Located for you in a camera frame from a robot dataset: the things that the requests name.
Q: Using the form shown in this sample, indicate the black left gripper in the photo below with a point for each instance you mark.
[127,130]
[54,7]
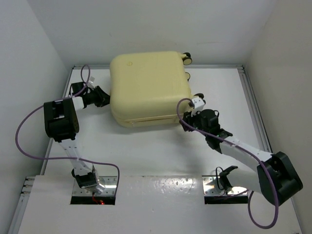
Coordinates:
[103,99]

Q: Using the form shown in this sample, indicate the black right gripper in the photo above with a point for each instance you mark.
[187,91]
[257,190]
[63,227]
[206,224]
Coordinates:
[187,118]

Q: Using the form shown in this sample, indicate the cream yellow suitcase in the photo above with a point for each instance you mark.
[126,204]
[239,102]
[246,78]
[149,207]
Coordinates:
[150,88]

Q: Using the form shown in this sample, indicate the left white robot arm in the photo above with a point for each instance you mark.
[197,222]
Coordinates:
[61,124]

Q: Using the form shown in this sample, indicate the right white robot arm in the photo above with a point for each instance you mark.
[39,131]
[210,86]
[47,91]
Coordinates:
[272,175]

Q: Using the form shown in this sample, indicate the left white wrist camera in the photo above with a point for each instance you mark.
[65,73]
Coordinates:
[90,83]

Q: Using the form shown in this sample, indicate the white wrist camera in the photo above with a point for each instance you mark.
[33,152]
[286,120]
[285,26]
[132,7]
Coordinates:
[197,105]
[90,83]

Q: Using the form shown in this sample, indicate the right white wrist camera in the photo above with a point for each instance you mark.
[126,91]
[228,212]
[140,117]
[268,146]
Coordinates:
[197,105]

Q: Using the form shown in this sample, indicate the grey aluminium table rail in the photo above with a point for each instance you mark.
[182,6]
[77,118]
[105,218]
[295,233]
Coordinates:
[217,66]

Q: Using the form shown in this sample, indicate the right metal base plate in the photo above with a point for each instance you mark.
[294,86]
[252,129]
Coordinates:
[211,189]

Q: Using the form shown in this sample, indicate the metal base plate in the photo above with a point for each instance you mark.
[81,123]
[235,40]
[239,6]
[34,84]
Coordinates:
[106,187]
[211,189]

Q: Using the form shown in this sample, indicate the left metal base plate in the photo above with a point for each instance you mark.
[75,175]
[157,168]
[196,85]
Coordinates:
[106,187]

